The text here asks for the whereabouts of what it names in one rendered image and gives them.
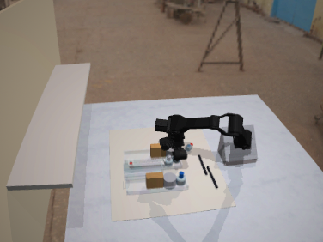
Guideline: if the brown wooden block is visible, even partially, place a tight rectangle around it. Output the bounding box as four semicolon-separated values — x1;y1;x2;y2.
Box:
150;143;166;158
146;172;164;189

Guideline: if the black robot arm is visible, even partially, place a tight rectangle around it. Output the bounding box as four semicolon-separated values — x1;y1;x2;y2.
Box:
155;112;252;151

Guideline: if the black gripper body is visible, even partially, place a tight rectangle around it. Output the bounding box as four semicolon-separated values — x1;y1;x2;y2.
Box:
168;134;188;160

